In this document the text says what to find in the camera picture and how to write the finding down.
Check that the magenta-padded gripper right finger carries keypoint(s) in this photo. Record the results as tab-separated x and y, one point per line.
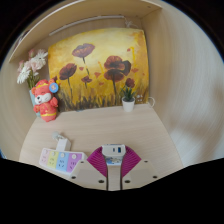
131	165

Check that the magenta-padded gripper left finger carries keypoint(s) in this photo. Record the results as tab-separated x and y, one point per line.
96	165

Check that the white block charger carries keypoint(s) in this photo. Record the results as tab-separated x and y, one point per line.
113	150

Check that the pastel multicolour power strip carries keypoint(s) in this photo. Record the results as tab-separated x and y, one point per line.
61	161

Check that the white adapter block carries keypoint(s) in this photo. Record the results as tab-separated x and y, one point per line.
63	145

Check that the white power plug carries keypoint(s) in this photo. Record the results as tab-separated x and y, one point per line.
57	136

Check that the small potted green plant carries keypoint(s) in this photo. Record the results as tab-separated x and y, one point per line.
128	105

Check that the red plush bear toy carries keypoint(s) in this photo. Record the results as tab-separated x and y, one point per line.
46	105

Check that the light blue vase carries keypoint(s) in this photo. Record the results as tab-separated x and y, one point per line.
32	100

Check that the yellow poppy flower painting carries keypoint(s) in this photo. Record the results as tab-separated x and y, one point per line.
100	66

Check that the pink and white flower bouquet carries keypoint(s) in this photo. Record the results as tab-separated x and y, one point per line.
31	66

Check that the white light bar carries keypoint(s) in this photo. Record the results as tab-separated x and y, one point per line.
86	22

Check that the wooden shelf unit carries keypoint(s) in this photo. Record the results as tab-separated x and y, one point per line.
100	10

